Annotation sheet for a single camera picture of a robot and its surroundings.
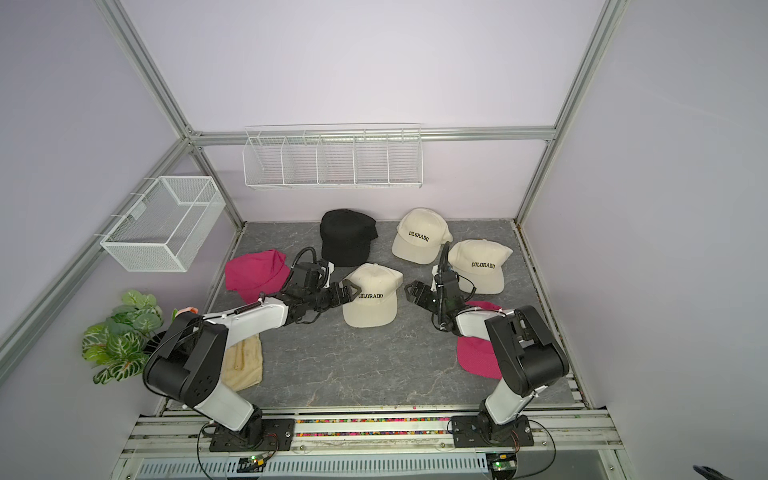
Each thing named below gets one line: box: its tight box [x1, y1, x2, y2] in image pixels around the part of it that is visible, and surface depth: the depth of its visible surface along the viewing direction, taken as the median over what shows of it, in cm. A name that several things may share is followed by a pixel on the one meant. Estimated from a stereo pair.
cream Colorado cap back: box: [391, 208, 453, 265], surface depth 113 cm
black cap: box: [320, 209, 379, 267], surface depth 111 cm
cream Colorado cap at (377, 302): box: [342, 263, 404, 329], surface depth 96 cm
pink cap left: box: [224, 249, 291, 304], surface depth 104 cm
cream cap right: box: [448, 239, 514, 295], surface depth 104 cm
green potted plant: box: [82, 290, 164, 384], surface depth 64 cm
